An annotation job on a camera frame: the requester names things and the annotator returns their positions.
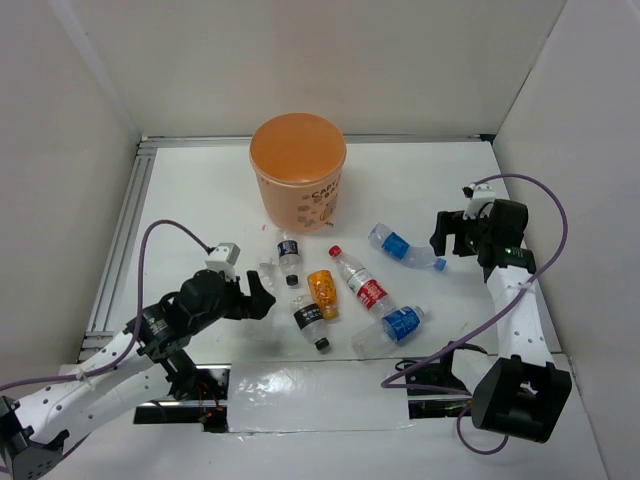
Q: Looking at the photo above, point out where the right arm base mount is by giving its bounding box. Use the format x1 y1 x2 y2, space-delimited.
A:
402 355 471 420

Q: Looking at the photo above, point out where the clear bottle red label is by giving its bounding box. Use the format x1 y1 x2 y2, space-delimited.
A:
328 245 397 320

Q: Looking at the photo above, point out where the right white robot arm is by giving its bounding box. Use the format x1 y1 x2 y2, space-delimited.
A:
430 199 572 443

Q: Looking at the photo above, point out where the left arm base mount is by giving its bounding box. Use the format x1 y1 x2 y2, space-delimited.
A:
133 364 231 434

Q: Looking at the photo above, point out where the orange plastic bin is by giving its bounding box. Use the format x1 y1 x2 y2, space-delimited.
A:
249 112 347 233

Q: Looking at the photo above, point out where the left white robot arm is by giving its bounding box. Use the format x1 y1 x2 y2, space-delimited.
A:
1 270 276 479

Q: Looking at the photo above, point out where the clear bottle dark blue label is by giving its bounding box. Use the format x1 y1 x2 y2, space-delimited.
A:
276 230 302 288

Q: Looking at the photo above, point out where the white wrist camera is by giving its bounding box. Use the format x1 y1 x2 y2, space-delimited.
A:
462 183 496 220
205 243 241 281

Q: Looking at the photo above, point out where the clear bottle black label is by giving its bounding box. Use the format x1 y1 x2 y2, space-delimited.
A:
291 294 330 353

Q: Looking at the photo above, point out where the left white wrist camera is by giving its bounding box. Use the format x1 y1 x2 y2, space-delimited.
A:
205 243 241 281

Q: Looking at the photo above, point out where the orange juice bottle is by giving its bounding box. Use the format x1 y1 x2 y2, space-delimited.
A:
307 270 339 320

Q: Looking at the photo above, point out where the crushed bottle blue label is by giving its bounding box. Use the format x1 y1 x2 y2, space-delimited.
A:
368 223 447 271

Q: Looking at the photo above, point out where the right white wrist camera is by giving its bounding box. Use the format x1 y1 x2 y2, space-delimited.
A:
462 183 496 220

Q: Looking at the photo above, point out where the clear bottle white cap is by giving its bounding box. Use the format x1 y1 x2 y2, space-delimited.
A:
257 256 276 294

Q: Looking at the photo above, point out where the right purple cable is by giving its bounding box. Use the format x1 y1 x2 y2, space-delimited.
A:
380 173 570 455

